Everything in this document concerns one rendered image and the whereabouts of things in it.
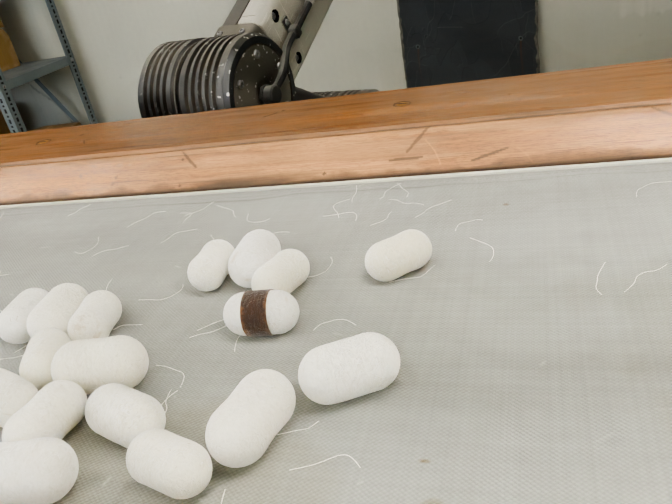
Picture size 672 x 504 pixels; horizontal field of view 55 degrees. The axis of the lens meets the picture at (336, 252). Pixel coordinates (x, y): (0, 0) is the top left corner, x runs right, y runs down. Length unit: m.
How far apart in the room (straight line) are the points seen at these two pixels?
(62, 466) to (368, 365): 0.10
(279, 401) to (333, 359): 0.02
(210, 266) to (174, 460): 0.12
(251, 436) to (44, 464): 0.06
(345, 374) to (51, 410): 0.10
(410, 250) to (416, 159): 0.12
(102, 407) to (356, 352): 0.09
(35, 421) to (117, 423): 0.03
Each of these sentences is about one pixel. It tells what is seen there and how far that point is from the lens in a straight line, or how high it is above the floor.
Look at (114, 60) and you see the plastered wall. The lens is 2.88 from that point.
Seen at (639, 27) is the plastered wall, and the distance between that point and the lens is 2.32.
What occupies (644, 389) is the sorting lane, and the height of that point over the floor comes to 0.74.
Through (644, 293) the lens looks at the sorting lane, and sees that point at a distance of 0.28.
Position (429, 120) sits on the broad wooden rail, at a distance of 0.42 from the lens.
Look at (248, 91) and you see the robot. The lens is 0.69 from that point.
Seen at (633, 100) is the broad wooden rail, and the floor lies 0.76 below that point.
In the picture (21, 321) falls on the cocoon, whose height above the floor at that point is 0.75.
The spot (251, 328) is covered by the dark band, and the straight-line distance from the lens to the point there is 0.27.
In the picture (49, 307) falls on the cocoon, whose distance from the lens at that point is 0.32.
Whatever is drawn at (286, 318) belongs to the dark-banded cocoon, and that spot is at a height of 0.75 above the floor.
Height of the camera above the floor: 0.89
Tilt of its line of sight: 27 degrees down
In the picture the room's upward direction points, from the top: 12 degrees counter-clockwise
